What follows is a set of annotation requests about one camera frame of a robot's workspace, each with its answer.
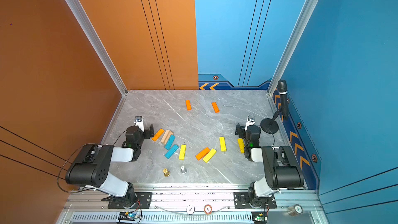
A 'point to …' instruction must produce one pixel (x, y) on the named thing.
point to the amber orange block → (158, 134)
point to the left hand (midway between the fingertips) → (145, 123)
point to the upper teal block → (170, 142)
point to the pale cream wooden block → (165, 136)
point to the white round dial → (190, 209)
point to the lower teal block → (170, 152)
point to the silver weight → (183, 170)
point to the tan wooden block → (170, 132)
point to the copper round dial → (208, 209)
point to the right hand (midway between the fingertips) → (247, 124)
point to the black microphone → (282, 86)
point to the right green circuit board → (259, 217)
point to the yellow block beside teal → (182, 152)
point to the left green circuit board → (127, 215)
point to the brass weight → (166, 172)
